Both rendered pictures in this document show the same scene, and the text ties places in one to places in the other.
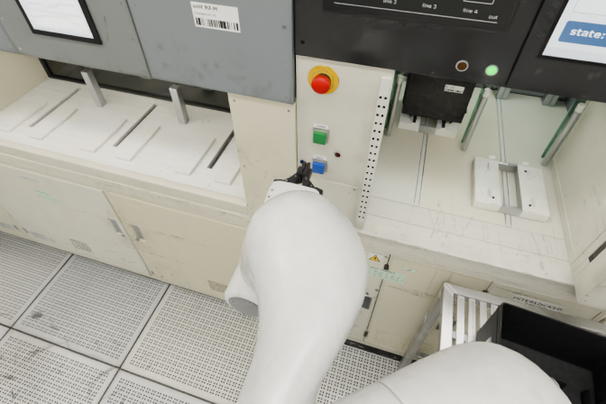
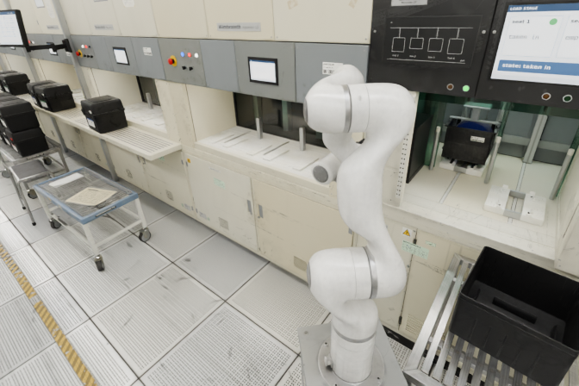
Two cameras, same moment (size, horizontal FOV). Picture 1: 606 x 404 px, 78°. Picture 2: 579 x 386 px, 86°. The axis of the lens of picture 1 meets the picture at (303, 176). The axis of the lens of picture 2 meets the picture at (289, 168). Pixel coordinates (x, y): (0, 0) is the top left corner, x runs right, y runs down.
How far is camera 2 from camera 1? 0.65 m
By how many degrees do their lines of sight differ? 26
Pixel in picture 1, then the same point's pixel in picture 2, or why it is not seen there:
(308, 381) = (338, 80)
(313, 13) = (376, 65)
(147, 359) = (243, 301)
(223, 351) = (292, 311)
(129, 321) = (237, 277)
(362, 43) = (400, 77)
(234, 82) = not seen: hidden behind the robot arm
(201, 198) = (303, 182)
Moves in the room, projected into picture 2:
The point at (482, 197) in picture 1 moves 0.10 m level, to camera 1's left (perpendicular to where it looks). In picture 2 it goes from (491, 203) to (465, 199)
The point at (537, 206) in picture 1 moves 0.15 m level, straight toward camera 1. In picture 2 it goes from (535, 214) to (512, 224)
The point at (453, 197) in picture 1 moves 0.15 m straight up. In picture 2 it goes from (470, 203) to (477, 174)
